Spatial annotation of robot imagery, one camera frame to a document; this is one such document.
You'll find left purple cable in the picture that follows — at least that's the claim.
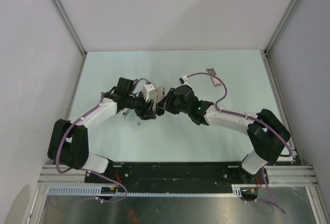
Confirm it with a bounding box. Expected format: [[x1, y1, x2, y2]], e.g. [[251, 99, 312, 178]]
[[55, 77, 128, 203]]

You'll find left aluminium rail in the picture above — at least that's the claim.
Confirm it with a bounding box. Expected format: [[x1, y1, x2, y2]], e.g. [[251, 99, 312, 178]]
[[38, 165, 86, 185]]

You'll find aluminium rail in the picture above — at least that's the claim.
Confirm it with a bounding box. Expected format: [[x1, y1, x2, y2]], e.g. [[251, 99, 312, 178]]
[[38, 165, 86, 185], [265, 166, 318, 187]]

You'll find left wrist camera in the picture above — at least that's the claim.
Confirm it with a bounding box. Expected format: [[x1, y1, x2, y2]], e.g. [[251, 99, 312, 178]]
[[142, 83, 157, 102]]

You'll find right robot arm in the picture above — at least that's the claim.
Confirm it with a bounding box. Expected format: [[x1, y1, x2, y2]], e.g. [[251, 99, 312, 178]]
[[156, 85, 291, 183]]

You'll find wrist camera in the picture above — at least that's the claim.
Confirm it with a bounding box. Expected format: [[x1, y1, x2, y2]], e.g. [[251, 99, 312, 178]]
[[179, 75, 191, 86], [142, 83, 157, 102]]

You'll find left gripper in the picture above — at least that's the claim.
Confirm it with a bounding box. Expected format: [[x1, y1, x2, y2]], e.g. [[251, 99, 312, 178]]
[[125, 91, 156, 120]]

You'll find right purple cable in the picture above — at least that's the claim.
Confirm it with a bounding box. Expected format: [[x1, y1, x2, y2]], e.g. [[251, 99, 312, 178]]
[[185, 72, 293, 214]]

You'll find beige black stapler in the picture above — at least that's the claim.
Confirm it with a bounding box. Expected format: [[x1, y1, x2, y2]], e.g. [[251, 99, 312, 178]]
[[153, 86, 164, 112]]

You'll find right aluminium frame post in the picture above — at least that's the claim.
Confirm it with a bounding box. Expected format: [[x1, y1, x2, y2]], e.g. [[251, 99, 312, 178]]
[[264, 0, 301, 55]]

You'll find light blue white stapler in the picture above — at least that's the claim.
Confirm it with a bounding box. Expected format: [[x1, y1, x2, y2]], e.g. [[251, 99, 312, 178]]
[[121, 109, 137, 120]]

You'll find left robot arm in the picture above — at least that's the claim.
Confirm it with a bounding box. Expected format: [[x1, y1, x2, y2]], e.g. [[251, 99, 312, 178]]
[[47, 77, 158, 183]]

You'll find right aluminium rail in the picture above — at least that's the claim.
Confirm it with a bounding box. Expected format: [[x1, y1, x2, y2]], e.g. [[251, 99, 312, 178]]
[[265, 166, 318, 187]]

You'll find left aluminium frame post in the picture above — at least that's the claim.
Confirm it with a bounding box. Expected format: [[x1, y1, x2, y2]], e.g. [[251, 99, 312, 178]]
[[50, 0, 87, 57]]

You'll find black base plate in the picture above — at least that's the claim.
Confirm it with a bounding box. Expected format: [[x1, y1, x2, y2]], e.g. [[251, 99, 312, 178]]
[[85, 162, 268, 193]]

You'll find slotted cable duct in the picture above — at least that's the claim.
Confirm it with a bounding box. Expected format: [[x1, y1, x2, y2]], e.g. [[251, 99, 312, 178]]
[[48, 185, 248, 197]]

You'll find purple cable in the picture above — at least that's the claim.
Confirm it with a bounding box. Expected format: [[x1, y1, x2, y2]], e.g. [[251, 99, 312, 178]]
[[55, 77, 128, 203], [185, 72, 293, 214]]

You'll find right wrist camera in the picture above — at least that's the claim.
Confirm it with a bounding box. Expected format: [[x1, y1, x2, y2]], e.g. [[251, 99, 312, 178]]
[[179, 75, 191, 86]]

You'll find aluminium frame post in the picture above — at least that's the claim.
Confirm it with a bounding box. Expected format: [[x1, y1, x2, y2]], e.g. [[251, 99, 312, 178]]
[[264, 0, 301, 55], [50, 0, 87, 57]]

